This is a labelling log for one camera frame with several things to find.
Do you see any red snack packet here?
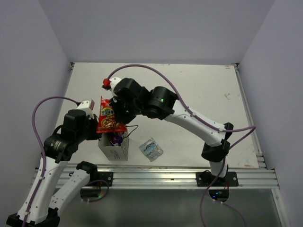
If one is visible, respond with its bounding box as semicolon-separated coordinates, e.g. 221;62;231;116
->
97;96;127;133

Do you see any purple candy packet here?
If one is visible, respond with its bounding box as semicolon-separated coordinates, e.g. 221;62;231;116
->
107;132;124;146

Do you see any white paper coffee bag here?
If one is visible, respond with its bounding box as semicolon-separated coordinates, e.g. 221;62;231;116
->
98;131;129;161

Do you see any silver small snack packet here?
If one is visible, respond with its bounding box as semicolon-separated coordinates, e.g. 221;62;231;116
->
139;138;163;162

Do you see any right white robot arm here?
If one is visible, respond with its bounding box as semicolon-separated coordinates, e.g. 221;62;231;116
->
109;77;233;186

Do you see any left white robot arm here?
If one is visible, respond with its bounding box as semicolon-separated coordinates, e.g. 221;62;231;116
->
6;108;98;227

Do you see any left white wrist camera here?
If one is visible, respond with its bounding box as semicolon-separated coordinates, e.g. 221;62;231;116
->
77;99;95;115

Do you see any right wrist camera red cap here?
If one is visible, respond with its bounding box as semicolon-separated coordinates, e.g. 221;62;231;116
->
102;77;121;96

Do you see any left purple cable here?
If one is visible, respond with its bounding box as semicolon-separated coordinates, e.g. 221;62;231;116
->
20;96;80;227

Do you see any purple cable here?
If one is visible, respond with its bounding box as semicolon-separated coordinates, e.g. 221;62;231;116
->
107;64;258;227
20;96;80;227

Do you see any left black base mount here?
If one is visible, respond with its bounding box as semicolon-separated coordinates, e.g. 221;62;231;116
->
95;172;114;187

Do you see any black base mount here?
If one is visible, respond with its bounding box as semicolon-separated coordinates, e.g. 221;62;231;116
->
95;172;114;187
196;170;239;187

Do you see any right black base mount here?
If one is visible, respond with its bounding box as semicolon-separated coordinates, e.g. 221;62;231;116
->
196;170;239;187

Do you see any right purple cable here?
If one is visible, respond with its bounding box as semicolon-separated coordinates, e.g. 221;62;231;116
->
107;64;258;227

